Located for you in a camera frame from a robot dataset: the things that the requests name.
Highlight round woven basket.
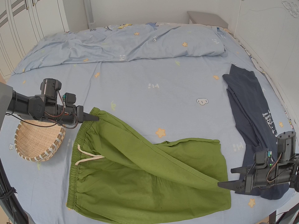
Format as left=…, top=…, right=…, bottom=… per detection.
left=15, top=119, right=66, bottom=162

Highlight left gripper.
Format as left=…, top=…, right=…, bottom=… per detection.
left=56, top=105, right=84, bottom=128

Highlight dark blue T-shirt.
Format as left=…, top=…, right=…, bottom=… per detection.
left=222, top=64, right=295, bottom=200

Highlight grey bedside table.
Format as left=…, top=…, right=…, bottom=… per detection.
left=187, top=11, right=228, bottom=29

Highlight bed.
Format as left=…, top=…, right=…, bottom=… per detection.
left=0, top=0, right=299, bottom=224

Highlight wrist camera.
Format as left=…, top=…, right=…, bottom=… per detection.
left=254, top=149, right=269, bottom=170
left=62, top=92, right=77, bottom=107

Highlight green shorts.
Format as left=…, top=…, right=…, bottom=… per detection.
left=66, top=107, right=232, bottom=219

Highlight pale blue quilt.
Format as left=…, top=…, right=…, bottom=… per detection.
left=13, top=22, right=228, bottom=75

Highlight white wardrobe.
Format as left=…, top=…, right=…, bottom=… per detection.
left=0, top=0, right=70, bottom=79

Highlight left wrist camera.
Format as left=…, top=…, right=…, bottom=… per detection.
left=62, top=92, right=77, bottom=107

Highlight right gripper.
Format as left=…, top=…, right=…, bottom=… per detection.
left=217, top=164, right=292, bottom=194

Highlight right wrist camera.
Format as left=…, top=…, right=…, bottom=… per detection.
left=254, top=149, right=269, bottom=170

